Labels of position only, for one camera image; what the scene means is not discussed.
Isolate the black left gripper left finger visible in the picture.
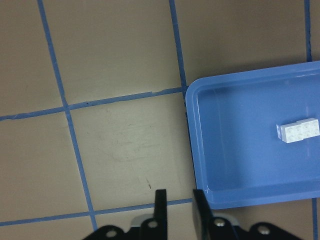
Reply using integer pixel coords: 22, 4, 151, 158
154, 189, 167, 240

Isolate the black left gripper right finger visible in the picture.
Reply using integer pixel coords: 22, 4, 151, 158
192, 189, 213, 240

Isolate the white long toy block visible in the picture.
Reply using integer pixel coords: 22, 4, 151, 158
279, 118, 320, 144

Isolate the blue plastic tray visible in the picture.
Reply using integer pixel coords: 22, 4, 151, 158
185, 61, 320, 210

